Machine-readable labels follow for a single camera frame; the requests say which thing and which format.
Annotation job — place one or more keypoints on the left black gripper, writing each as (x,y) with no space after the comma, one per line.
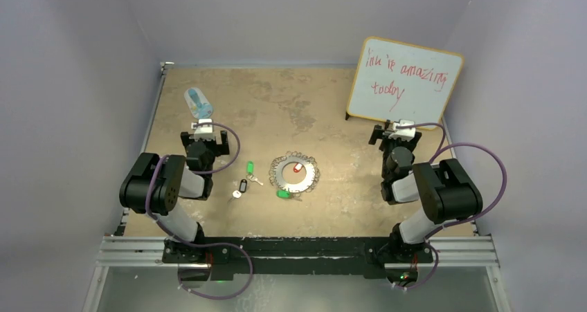
(219,149)

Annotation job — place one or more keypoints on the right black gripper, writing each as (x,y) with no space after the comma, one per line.
(381,133)

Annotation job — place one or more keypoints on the green tag key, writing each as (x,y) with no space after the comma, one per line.
(283,194)
(251,175)

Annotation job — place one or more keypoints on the metal disc with keyrings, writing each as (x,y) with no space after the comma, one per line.
(283,177)

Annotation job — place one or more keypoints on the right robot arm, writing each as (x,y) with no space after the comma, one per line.
(445,191)

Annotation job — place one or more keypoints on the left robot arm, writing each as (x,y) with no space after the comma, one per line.
(154,185)

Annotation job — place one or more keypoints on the blue white blister package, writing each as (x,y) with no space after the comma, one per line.
(198,103)

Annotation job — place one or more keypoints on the black tag key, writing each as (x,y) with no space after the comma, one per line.
(243,186)

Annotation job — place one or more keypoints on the white tag key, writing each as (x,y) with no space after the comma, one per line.
(235,196)

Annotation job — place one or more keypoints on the black base beam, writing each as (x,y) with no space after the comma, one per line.
(370,257)

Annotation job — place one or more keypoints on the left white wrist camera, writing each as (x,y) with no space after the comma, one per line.
(203,129)

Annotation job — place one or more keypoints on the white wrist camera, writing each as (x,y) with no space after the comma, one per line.
(203,129)
(402,130)

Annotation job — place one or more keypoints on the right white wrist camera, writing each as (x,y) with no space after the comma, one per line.
(402,130)

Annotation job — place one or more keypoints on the whiteboard with yellow frame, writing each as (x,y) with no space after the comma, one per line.
(395,80)

